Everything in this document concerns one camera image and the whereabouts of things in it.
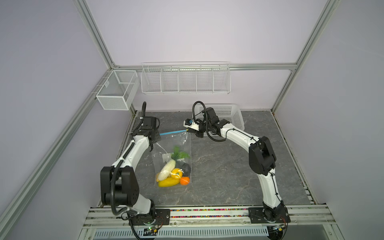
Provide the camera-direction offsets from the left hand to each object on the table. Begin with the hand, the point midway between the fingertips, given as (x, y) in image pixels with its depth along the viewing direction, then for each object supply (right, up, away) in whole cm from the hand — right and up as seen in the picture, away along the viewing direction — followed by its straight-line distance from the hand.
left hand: (153, 139), depth 88 cm
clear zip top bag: (+5, -7, +3) cm, 9 cm away
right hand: (+21, +6, +3) cm, 22 cm away
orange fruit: (+20, -21, -9) cm, 30 cm away
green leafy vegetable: (+15, -9, -3) cm, 18 cm away
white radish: (+10, -16, -9) cm, 21 cm away
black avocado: (+20, -17, -5) cm, 27 cm away
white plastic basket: (+52, +18, +27) cm, 62 cm away
